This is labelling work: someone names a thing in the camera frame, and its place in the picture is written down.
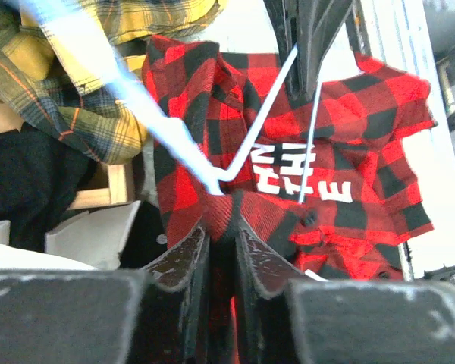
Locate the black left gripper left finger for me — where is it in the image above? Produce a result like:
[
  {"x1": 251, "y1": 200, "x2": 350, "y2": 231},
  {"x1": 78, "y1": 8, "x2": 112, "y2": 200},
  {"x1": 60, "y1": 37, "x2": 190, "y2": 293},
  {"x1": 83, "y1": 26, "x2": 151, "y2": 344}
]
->
[{"x1": 0, "y1": 225, "x2": 209, "y2": 363}]

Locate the red black plaid shirt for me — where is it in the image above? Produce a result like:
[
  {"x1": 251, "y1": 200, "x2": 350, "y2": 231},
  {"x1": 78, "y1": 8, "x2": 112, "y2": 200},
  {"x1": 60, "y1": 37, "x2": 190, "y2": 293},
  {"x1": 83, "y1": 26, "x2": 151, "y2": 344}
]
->
[{"x1": 142, "y1": 36, "x2": 435, "y2": 280}]

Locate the light blue wire hanger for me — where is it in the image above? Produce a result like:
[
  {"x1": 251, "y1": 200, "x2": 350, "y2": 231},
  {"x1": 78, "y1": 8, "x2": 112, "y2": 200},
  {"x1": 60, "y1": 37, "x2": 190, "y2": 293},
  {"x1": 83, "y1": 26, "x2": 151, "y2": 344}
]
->
[{"x1": 19, "y1": 1, "x2": 310, "y2": 195}]

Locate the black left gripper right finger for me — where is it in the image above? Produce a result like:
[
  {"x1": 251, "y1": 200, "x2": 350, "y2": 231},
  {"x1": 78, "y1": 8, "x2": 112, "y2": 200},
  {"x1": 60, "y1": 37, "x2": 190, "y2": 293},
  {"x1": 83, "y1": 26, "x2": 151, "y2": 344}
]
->
[{"x1": 235, "y1": 222, "x2": 455, "y2": 363}]

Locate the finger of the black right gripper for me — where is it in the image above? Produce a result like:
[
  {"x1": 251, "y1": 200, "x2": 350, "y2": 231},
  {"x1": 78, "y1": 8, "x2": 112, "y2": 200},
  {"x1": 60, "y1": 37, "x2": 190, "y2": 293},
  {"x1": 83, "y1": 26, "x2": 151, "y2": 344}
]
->
[
  {"x1": 297, "y1": 0, "x2": 353, "y2": 100},
  {"x1": 264, "y1": 0, "x2": 300, "y2": 95}
]

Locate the white shirt in basket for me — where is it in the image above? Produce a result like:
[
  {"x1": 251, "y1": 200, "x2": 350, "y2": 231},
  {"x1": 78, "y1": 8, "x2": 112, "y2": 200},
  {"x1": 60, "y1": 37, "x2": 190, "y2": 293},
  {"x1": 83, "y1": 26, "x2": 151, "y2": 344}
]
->
[{"x1": 0, "y1": 201, "x2": 140, "y2": 270}]

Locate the yellow plaid shirt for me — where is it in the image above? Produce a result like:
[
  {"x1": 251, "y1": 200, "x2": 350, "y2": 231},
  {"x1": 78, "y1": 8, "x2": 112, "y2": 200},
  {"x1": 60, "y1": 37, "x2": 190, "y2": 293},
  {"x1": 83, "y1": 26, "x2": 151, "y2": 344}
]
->
[{"x1": 0, "y1": 1, "x2": 226, "y2": 165}]

